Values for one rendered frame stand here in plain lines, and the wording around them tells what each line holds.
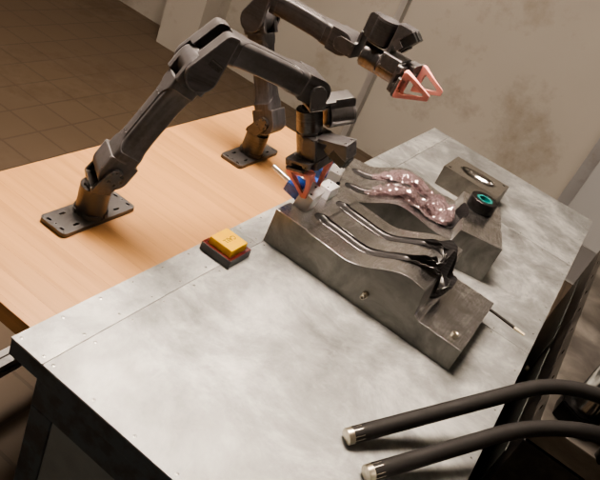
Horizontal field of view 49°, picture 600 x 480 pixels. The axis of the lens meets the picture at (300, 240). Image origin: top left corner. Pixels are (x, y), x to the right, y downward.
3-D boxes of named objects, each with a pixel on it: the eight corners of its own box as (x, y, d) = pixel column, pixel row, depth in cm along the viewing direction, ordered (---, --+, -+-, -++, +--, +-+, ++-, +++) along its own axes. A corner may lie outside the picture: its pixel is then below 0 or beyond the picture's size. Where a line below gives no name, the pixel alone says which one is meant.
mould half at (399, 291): (263, 240, 152) (283, 191, 145) (316, 210, 173) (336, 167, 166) (448, 370, 138) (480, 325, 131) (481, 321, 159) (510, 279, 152)
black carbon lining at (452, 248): (307, 223, 151) (323, 189, 146) (338, 205, 164) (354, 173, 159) (435, 310, 141) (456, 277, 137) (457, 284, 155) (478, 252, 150)
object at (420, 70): (451, 79, 157) (418, 60, 160) (442, 83, 152) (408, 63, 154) (437, 105, 161) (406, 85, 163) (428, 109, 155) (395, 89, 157)
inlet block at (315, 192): (262, 177, 153) (270, 162, 149) (274, 170, 156) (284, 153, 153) (303, 215, 151) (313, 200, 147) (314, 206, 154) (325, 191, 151)
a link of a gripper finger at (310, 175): (327, 193, 150) (328, 155, 145) (310, 206, 145) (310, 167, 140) (302, 186, 153) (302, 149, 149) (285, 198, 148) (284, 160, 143)
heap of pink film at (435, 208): (362, 195, 176) (373, 171, 172) (371, 171, 191) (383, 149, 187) (450, 238, 175) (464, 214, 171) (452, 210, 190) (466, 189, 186)
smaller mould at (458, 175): (434, 183, 218) (444, 165, 214) (448, 172, 230) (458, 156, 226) (487, 215, 212) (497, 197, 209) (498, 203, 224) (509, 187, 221)
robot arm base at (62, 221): (144, 180, 138) (120, 163, 140) (70, 205, 122) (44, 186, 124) (135, 210, 142) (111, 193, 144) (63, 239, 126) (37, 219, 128)
